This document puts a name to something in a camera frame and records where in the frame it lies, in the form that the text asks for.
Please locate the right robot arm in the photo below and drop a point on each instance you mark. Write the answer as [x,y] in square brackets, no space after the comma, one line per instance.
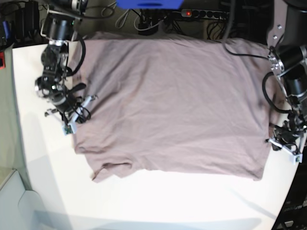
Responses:
[60,28]

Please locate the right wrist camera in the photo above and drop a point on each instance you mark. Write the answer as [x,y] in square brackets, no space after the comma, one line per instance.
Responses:
[69,128]

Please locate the red clamp at table edge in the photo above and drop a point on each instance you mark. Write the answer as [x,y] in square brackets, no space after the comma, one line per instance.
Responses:
[2,60]

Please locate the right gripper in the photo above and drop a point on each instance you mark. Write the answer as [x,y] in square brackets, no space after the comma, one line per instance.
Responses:
[66,103]

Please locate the blue box overhead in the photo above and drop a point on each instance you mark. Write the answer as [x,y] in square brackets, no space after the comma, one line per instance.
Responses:
[149,4]

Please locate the mauve t-shirt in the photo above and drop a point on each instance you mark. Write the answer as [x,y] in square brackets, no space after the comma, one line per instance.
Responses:
[174,104]

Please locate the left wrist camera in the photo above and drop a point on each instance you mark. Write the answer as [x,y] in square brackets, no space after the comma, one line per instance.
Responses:
[296,158]

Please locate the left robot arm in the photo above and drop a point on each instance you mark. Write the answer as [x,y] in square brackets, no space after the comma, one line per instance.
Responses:
[288,60]

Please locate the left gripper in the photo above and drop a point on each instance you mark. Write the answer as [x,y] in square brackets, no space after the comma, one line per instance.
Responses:
[289,140]

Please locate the black power strip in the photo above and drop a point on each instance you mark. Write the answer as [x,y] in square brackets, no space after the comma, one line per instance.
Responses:
[204,14]

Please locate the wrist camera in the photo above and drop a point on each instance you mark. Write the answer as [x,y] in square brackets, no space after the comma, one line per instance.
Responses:
[296,158]
[69,128]

